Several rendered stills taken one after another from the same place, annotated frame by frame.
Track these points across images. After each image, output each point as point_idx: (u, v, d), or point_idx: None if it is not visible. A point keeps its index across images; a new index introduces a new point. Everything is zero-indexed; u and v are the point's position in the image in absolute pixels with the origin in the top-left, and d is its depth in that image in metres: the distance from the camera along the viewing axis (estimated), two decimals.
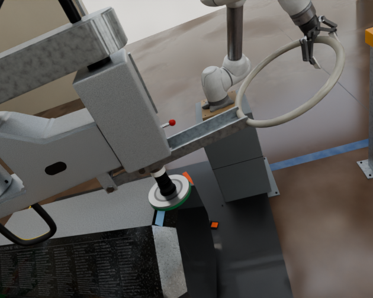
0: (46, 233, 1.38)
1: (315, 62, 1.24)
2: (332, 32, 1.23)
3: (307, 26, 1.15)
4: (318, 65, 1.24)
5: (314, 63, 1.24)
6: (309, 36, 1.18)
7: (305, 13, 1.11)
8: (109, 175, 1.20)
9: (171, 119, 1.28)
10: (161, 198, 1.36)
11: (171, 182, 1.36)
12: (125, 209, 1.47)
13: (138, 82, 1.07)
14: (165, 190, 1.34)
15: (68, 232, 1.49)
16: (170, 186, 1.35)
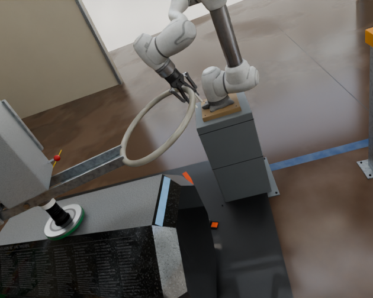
0: None
1: None
2: (193, 92, 1.45)
3: (169, 79, 1.35)
4: (195, 105, 1.47)
5: None
6: (173, 87, 1.39)
7: (164, 70, 1.31)
8: None
9: (55, 155, 1.41)
10: None
11: (64, 213, 1.48)
12: (125, 209, 1.47)
13: (7, 128, 1.19)
14: (57, 220, 1.46)
15: None
16: (63, 216, 1.47)
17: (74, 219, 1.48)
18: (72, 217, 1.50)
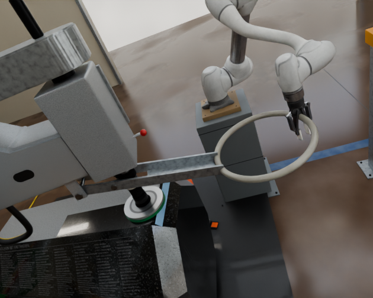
0: (23, 233, 1.44)
1: (299, 134, 1.42)
2: None
3: (293, 105, 1.31)
4: (301, 137, 1.43)
5: (298, 134, 1.42)
6: (293, 113, 1.35)
7: (295, 94, 1.27)
8: (78, 184, 1.23)
9: (142, 129, 1.30)
10: None
11: (145, 195, 1.41)
12: None
13: (103, 96, 1.09)
14: (139, 201, 1.39)
15: (68, 232, 1.49)
16: (144, 198, 1.39)
17: (153, 205, 1.39)
18: (153, 202, 1.40)
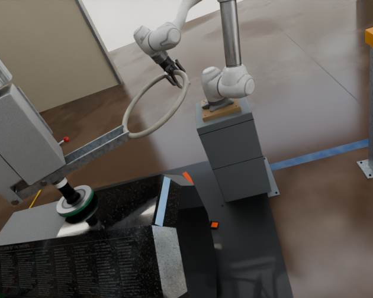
0: None
1: (181, 86, 1.73)
2: None
3: (164, 64, 1.61)
4: None
5: (180, 87, 1.73)
6: (167, 71, 1.65)
7: (160, 55, 1.57)
8: (13, 190, 1.39)
9: (66, 136, 1.55)
10: None
11: (75, 191, 1.61)
12: (125, 209, 1.47)
13: (27, 109, 1.32)
14: (70, 198, 1.58)
15: (68, 232, 1.49)
16: (74, 194, 1.60)
17: (85, 195, 1.62)
18: (83, 194, 1.63)
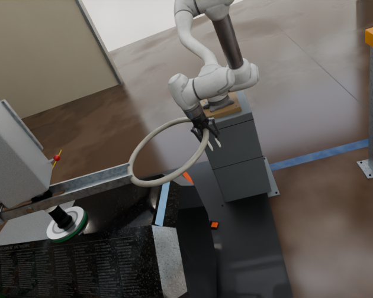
0: None
1: (208, 145, 1.49)
2: (214, 136, 1.46)
3: (192, 121, 1.37)
4: (210, 148, 1.49)
5: (207, 145, 1.49)
6: (195, 127, 1.41)
7: (189, 113, 1.33)
8: None
9: (55, 155, 1.41)
10: (74, 217, 1.53)
11: (66, 216, 1.50)
12: (125, 209, 1.47)
13: (7, 128, 1.19)
14: (60, 223, 1.48)
15: None
16: (65, 219, 1.49)
17: (54, 233, 1.48)
18: (58, 231, 1.48)
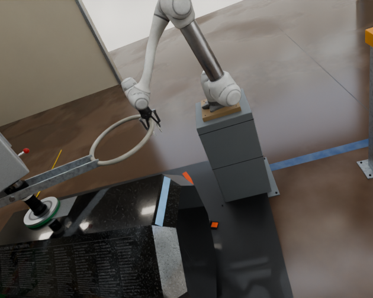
0: None
1: (153, 132, 1.99)
2: (157, 124, 1.98)
3: (140, 112, 1.88)
4: (154, 133, 2.00)
5: None
6: (142, 117, 1.91)
7: None
8: None
9: (25, 148, 1.62)
10: (47, 209, 1.68)
11: (42, 203, 1.68)
12: (125, 209, 1.47)
13: None
14: (37, 209, 1.65)
15: (68, 232, 1.49)
16: (41, 205, 1.67)
17: (28, 218, 1.67)
18: (31, 217, 1.67)
